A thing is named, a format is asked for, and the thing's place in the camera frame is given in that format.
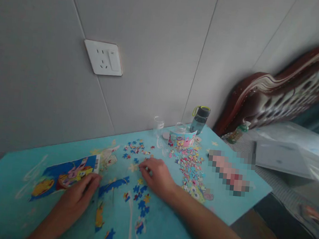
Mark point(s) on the person's right hand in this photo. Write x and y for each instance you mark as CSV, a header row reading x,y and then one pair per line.
x,y
157,175

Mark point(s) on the person's left hand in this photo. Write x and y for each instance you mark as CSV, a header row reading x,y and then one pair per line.
x,y
76,196

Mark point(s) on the person's right fingers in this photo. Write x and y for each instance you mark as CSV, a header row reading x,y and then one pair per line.
x,y
146,165

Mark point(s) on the person's left fingers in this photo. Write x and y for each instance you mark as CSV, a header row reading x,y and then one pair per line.
x,y
92,180

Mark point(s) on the pile of blue puzzle pieces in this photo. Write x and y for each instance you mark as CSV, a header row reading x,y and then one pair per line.
x,y
134,149

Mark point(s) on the assembled blue puzzle strip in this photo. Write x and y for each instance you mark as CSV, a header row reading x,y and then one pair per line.
x,y
114,186

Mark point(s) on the group of blue yellow pieces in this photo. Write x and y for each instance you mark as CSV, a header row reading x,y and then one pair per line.
x,y
141,197

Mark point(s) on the cartoon puzzle picture sheet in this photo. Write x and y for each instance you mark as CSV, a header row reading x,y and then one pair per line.
x,y
59,173

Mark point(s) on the small pink round lid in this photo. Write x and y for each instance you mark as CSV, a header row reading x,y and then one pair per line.
x,y
165,136

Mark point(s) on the clear plastic tube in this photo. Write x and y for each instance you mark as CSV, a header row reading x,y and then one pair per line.
x,y
158,126

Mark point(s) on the pile of colourful puzzle pieces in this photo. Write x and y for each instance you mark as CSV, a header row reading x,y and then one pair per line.
x,y
190,162

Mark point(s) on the clear jar with cartoon label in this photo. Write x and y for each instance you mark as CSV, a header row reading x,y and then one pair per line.
x,y
182,138

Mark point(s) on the assembled cartoon puzzle section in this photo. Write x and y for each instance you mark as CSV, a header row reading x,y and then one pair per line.
x,y
197,192

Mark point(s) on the grey water bottle green loop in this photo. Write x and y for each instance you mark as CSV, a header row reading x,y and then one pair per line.
x,y
199,121

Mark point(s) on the teal cartoon printed table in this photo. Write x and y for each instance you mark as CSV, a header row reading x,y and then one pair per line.
x,y
14,218

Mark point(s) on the green drink bottle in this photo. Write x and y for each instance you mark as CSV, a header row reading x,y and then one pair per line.
x,y
237,133

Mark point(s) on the flat grey box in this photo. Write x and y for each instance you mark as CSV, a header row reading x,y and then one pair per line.
x,y
281,159

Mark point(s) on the bed with plastic cover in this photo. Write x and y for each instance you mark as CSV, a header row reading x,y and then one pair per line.
x,y
287,189

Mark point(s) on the dark red padded headboard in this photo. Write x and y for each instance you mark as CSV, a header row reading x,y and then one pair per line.
x,y
284,99

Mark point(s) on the colourful packet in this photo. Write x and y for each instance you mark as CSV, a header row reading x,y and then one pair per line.
x,y
311,213

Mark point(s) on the white wall socket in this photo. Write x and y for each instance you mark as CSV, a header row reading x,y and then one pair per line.
x,y
103,57

